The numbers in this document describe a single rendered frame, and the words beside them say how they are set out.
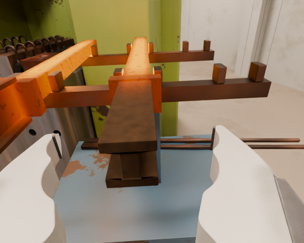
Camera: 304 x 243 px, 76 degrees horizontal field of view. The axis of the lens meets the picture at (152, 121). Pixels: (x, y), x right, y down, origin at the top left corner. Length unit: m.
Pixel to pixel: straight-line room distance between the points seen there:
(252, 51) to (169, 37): 2.81
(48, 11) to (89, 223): 1.01
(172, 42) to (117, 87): 0.98
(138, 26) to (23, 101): 0.53
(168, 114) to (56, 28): 0.78
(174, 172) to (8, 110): 0.36
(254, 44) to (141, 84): 3.68
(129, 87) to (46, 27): 1.08
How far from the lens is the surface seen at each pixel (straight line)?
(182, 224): 0.39
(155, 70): 0.23
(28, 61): 0.70
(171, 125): 1.30
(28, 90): 0.21
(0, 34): 1.13
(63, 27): 1.17
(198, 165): 0.49
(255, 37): 3.79
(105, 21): 0.72
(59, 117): 0.66
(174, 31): 1.12
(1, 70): 0.77
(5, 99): 0.21
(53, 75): 0.25
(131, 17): 0.69
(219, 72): 0.24
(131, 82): 0.17
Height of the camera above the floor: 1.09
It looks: 30 degrees down
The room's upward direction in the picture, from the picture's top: 2 degrees counter-clockwise
